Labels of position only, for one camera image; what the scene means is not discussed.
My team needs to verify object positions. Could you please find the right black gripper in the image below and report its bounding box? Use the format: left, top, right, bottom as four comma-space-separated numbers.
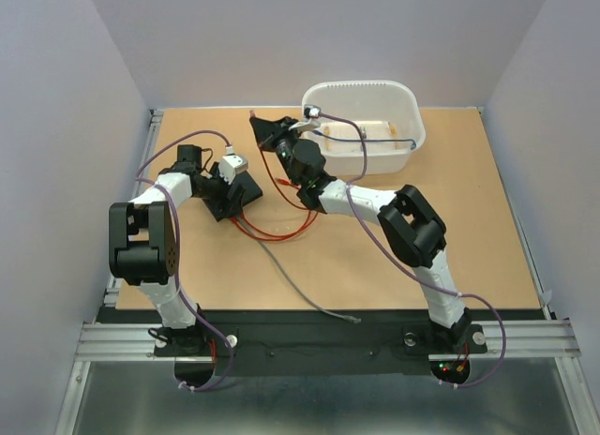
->
251, 115, 304, 187

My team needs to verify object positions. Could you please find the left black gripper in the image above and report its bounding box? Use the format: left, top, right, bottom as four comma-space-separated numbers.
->
195, 162, 246, 219

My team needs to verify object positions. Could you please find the yellow patch cable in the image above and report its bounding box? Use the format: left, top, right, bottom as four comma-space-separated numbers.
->
322, 121, 399, 151

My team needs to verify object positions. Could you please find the blue patch cable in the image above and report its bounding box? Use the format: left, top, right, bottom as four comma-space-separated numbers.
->
312, 127, 419, 151

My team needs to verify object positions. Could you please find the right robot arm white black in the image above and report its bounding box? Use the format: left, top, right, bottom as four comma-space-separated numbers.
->
249, 115, 472, 351

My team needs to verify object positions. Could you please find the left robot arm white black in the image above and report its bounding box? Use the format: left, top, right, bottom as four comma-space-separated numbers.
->
109, 144, 248, 354

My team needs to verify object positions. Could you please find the white plastic tub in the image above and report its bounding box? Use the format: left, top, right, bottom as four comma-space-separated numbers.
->
302, 80, 427, 176

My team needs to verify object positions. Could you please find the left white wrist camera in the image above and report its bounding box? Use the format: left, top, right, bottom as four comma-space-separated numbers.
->
218, 154, 248, 184

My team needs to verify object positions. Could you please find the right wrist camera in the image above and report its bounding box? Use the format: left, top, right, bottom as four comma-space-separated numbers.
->
289, 105, 322, 133

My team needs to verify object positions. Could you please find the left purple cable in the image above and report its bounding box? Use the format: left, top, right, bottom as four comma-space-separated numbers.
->
134, 130, 238, 393

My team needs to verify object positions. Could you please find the purple cable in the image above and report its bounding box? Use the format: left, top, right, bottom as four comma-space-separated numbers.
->
318, 107, 508, 390
134, 130, 238, 393

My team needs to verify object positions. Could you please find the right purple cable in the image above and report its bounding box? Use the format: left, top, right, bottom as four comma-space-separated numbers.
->
318, 107, 508, 390

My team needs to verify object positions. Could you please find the grey patch cable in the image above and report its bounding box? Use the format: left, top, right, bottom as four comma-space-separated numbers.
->
233, 214, 363, 324

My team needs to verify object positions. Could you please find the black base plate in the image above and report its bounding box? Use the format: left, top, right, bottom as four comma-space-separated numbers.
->
78, 308, 548, 386

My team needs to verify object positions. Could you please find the aluminium rail frame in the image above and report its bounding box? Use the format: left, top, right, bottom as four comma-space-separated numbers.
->
61, 108, 599, 434

